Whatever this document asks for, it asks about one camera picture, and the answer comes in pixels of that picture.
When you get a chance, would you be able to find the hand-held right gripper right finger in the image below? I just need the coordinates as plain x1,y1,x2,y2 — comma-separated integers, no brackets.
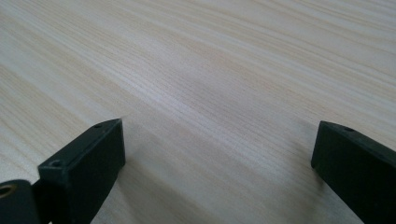
310,120,396,224

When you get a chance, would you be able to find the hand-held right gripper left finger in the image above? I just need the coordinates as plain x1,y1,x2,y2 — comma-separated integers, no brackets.
37,118,126,224

